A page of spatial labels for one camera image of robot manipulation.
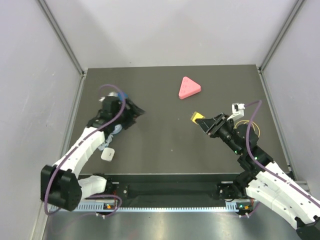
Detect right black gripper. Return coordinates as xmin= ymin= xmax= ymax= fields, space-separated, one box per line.
xmin=196 ymin=112 xmax=243 ymax=155

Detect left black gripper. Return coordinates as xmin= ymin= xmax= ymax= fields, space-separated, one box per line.
xmin=112 ymin=97 xmax=145 ymax=130

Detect yellow plug adapter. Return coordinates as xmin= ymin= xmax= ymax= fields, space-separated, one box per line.
xmin=190 ymin=111 xmax=205 ymax=125

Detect light blue socket cord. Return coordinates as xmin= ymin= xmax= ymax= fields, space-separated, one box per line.
xmin=97 ymin=123 xmax=124 ymax=151

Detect white square charger plug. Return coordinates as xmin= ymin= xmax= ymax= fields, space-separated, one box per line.
xmin=101 ymin=147 xmax=115 ymax=162

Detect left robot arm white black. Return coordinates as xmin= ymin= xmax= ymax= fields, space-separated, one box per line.
xmin=40 ymin=93 xmax=145 ymax=211

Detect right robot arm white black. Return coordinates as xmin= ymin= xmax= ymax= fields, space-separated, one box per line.
xmin=191 ymin=112 xmax=320 ymax=240

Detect blue cube plug adapter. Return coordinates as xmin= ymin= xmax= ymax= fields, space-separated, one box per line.
xmin=117 ymin=92 xmax=128 ymax=101

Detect pink triangular power strip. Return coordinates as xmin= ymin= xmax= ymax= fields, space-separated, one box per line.
xmin=178 ymin=76 xmax=202 ymax=100

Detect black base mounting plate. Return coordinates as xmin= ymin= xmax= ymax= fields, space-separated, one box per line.
xmin=79 ymin=173 xmax=248 ymax=201

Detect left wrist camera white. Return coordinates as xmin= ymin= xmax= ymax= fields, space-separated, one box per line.
xmin=99 ymin=91 xmax=118 ymax=103

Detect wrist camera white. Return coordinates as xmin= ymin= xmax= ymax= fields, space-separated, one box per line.
xmin=227 ymin=103 xmax=246 ymax=121
xmin=99 ymin=91 xmax=118 ymax=103

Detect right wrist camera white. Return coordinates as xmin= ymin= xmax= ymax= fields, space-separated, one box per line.
xmin=227 ymin=103 xmax=246 ymax=121

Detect yellow coiled cable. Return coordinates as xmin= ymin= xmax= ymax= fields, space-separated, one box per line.
xmin=234 ymin=119 xmax=261 ymax=138

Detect grey slotted cable duct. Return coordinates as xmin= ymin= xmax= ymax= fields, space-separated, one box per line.
xmin=49 ymin=201 xmax=253 ymax=213

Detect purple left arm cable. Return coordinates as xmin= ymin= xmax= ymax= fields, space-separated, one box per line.
xmin=43 ymin=84 xmax=127 ymax=221

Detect left aluminium frame post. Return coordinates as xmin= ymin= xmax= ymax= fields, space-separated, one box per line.
xmin=36 ymin=0 xmax=87 ymax=78

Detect aluminium frame post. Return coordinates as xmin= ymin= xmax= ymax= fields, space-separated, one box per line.
xmin=36 ymin=0 xmax=87 ymax=78
xmin=257 ymin=0 xmax=306 ymax=73

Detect right aluminium frame post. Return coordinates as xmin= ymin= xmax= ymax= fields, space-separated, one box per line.
xmin=257 ymin=0 xmax=306 ymax=73

